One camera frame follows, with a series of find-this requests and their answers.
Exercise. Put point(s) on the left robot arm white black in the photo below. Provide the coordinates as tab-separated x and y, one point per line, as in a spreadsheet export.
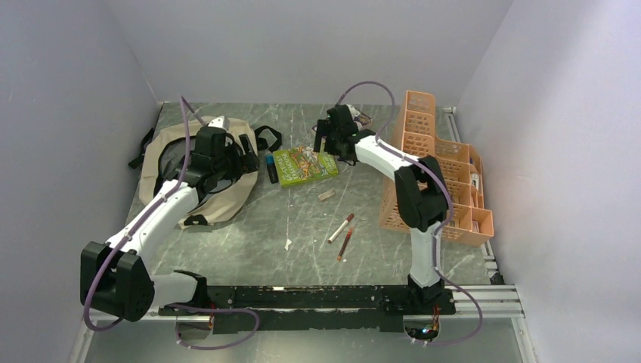
114	278

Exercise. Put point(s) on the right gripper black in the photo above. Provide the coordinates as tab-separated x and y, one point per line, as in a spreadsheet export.
323	129

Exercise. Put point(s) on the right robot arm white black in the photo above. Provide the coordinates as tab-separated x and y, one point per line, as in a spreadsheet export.
422	200

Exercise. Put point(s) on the red pen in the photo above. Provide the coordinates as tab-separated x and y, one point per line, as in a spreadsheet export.
345	244

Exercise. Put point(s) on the orange plastic file organizer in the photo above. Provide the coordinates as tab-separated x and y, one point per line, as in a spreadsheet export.
461	167

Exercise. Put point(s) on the small beige eraser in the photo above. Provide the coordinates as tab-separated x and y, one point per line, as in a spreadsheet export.
326	195

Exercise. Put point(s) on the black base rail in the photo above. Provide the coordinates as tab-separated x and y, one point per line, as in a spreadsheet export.
381	307

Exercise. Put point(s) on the beige canvas backpack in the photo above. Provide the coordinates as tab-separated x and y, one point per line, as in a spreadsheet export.
164	154

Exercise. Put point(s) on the purple book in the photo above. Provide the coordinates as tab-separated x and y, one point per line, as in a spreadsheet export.
362	120

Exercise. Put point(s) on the green book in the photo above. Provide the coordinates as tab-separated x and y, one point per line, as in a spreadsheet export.
300	165

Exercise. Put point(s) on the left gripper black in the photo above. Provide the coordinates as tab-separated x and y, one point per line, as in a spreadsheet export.
244	163

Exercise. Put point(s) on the white red marker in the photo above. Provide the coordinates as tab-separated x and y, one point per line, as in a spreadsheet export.
337	232

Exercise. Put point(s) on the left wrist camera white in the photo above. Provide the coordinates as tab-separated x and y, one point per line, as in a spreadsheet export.
220	122

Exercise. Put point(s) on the blue black marker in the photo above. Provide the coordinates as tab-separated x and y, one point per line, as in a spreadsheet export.
271	168

